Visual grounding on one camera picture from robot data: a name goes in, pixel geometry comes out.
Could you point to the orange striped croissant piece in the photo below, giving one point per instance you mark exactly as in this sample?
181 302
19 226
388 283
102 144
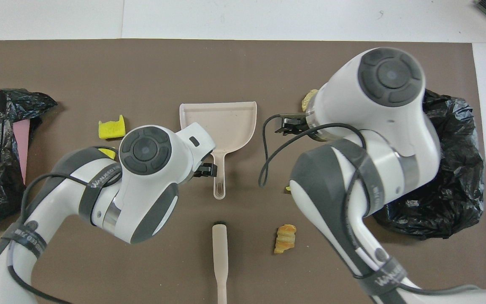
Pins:
285 238

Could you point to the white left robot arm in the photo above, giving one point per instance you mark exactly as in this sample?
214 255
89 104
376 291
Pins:
146 202

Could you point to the beige plastic dustpan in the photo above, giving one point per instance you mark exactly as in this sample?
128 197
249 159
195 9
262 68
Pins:
226 122

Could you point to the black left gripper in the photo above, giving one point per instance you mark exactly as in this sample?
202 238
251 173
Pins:
201 171

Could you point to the pale yellow crumbly chunk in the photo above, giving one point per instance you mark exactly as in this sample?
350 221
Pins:
308 99

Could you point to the brown table mat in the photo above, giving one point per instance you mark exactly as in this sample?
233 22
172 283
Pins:
141 63

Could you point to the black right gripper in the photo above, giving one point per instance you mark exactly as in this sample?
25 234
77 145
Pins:
295 126

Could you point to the pink bin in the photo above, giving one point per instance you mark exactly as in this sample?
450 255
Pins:
22 143

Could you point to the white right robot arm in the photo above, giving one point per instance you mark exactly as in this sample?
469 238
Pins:
352 105

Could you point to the large yellow sponge piece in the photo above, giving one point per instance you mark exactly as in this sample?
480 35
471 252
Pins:
111 128

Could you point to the open black trash bag bin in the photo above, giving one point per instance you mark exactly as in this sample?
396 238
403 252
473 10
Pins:
458 169

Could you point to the small yellow sponge piece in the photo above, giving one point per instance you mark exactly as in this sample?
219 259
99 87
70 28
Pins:
109 153

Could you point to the beige hand brush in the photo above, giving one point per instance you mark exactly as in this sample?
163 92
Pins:
220 253

